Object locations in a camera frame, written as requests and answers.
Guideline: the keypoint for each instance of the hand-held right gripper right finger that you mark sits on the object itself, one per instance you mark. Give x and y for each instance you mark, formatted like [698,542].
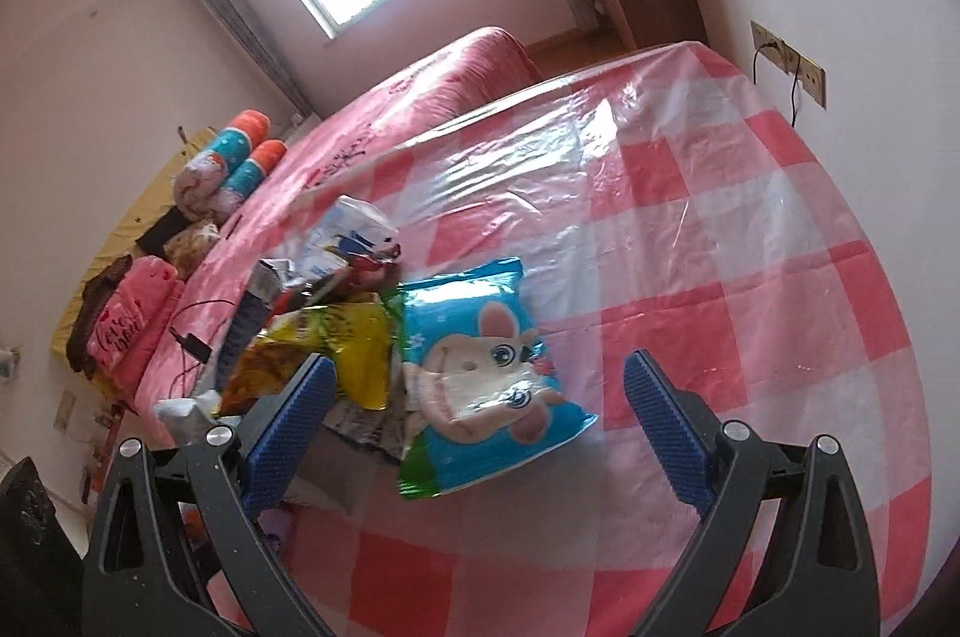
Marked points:
[664,427]

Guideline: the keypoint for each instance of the orange teal bolster pillow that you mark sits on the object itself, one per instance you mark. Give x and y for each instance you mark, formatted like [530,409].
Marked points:
[229,146]
[251,172]

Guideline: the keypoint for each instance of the white blue packet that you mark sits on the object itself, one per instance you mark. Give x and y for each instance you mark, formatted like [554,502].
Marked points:
[345,224]

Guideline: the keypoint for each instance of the black cloth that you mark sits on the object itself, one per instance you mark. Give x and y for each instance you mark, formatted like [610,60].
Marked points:
[161,230]

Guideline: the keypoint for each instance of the brown cloth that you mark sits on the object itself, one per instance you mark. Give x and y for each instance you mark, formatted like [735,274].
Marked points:
[94,299]

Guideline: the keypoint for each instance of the dark blue cardboard box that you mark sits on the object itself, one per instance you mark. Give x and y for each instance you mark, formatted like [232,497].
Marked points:
[244,322]

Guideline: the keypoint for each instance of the bed with pink sheet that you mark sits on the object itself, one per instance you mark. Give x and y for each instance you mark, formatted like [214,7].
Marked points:
[405,112]

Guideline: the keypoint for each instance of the blue rabbit tissue packet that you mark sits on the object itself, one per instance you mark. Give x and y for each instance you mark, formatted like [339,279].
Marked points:
[480,374]

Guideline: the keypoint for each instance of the green foil wrapper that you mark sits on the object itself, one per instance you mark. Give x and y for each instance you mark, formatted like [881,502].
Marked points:
[416,479]

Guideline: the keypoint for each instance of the white wall radiator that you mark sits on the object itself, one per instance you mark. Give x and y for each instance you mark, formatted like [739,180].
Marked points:
[247,33]

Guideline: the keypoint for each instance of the pink white checkered tablecloth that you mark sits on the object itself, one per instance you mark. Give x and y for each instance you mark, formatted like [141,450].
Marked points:
[712,194]

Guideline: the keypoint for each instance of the orange snack bag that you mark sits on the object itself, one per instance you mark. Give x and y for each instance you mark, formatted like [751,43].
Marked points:
[255,382]

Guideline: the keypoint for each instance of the beige wall socket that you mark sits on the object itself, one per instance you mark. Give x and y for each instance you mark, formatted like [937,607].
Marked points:
[806,75]
[766,37]

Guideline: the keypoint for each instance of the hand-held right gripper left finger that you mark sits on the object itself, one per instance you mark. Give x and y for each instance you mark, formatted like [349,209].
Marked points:
[289,434]

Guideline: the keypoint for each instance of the pink folded garment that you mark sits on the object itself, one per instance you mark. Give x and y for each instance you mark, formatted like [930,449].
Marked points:
[135,314]

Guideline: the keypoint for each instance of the beige floral pillow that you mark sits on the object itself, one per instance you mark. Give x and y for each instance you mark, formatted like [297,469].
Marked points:
[193,247]

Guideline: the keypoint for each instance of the white flat packet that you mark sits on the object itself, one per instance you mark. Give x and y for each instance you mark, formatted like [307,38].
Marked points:
[187,419]

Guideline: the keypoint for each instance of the grey silver foil bag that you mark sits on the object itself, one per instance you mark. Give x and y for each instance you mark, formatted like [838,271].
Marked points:
[367,427]

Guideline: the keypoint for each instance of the yellow snack bag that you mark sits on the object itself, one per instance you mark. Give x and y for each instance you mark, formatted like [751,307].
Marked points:
[360,344]

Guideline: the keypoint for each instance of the yellow headboard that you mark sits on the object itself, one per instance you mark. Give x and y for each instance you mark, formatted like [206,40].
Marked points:
[150,202]

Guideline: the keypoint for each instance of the red wrapper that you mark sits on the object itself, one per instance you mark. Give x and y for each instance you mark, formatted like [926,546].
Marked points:
[375,266]

